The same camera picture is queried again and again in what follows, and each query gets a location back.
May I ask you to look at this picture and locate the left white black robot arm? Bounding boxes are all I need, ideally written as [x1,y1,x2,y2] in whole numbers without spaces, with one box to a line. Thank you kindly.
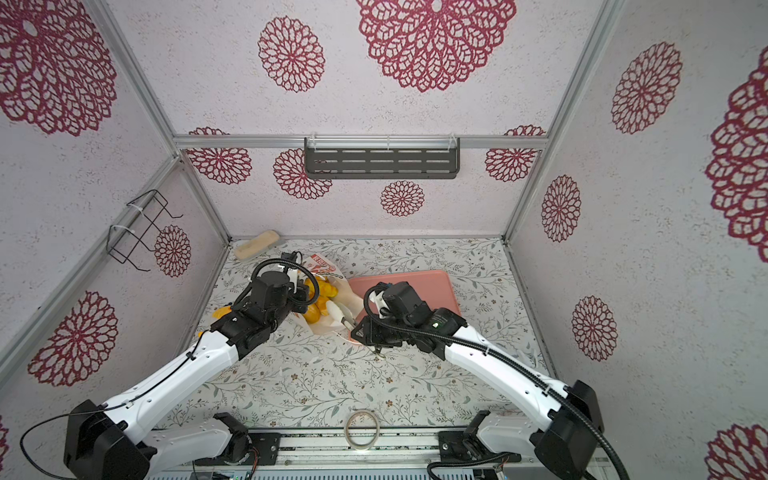
[63,259,319,479]

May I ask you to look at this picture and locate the pink plastic tray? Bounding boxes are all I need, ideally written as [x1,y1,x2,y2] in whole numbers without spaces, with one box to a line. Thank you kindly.
[349,270,461,315]

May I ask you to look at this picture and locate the clear tape roll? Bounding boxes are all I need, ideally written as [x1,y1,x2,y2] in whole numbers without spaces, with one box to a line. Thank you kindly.
[343,409,381,451]

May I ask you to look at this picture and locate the fake bread in bag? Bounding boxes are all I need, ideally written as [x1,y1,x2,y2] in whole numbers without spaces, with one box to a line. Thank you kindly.
[303,276,338,324]

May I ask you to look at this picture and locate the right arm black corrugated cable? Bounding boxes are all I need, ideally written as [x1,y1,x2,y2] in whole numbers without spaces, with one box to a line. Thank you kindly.
[362,283,631,480]

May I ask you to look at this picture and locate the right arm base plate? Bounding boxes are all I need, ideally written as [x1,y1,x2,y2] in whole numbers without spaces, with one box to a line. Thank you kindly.
[437,430,522,463]

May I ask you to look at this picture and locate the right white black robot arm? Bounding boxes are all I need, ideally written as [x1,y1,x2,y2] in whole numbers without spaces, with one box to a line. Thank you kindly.
[326,282,604,479]

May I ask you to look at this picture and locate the grey slotted wall shelf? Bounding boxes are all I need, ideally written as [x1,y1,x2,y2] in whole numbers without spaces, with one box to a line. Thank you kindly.
[304,137,461,180]

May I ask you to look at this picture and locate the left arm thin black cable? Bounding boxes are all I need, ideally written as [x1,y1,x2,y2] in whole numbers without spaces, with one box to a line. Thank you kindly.
[19,329,208,480]

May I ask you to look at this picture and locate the white paper gift bag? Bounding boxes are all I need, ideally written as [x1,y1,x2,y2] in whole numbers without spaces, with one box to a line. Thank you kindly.
[289,254,363,346]

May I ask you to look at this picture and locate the black wire wall rack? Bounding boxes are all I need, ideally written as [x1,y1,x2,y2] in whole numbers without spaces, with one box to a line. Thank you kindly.
[104,189,183,273]

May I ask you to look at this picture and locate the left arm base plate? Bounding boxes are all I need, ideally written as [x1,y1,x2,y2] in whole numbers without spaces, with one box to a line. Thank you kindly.
[194,432,282,467]

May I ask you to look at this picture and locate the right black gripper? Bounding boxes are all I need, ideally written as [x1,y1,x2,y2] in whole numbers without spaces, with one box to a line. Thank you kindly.
[349,313,416,346]

